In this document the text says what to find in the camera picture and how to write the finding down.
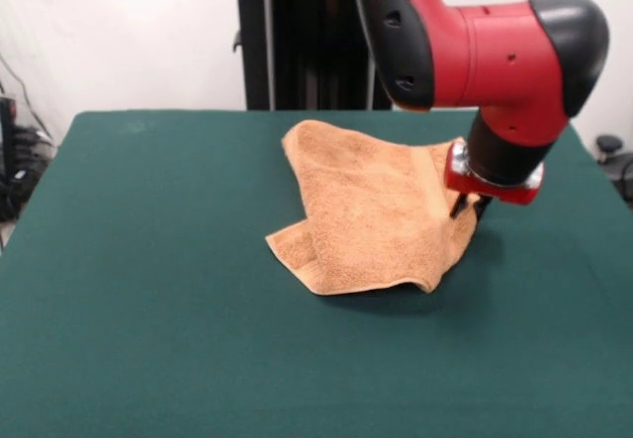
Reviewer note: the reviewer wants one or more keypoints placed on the orange terry towel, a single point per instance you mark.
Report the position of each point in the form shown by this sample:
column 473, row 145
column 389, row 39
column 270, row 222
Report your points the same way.
column 371, row 210

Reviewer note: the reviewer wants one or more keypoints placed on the black electronics box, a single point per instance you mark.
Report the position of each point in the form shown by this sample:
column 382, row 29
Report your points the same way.
column 7, row 161

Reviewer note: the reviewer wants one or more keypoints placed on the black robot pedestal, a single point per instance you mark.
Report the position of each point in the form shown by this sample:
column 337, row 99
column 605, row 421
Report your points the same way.
column 306, row 52

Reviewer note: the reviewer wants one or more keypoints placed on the dark green table cloth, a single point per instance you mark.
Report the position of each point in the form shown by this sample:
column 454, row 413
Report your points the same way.
column 148, row 309

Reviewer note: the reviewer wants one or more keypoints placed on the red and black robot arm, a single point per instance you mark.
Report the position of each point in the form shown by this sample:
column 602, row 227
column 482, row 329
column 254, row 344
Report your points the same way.
column 494, row 52

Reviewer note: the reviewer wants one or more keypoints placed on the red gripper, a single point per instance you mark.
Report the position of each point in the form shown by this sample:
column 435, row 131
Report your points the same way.
column 460, row 183

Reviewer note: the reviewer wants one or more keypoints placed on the black round knob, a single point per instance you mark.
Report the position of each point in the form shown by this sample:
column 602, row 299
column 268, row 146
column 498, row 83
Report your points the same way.
column 609, row 143

